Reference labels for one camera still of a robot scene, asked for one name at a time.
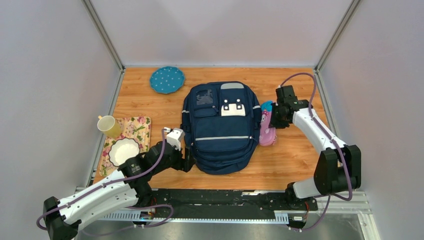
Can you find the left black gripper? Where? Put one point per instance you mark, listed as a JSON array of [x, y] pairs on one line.
[[184, 164]]

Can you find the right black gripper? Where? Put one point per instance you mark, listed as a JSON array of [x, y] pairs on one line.
[[274, 123]]

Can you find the pink cartoon pencil case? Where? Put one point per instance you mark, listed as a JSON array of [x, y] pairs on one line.
[[268, 134]]

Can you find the navy blue backpack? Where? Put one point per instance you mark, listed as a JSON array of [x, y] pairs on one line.
[[221, 122]]

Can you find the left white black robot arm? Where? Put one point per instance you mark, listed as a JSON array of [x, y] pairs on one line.
[[127, 186]]

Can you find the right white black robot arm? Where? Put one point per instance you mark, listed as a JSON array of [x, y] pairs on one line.
[[338, 167]]

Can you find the floral placemat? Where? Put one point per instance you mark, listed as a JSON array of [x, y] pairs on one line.
[[136, 128]]

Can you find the white scalloped bowl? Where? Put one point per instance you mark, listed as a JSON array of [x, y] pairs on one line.
[[122, 150]]

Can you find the yellow mug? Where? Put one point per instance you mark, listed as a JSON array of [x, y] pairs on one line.
[[109, 126]]

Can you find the teal polka dot plate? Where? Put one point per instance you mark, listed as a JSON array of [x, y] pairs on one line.
[[167, 80]]

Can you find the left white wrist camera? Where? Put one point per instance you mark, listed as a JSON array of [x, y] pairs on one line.
[[174, 137]]

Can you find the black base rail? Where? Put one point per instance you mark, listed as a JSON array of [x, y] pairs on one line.
[[224, 204]]

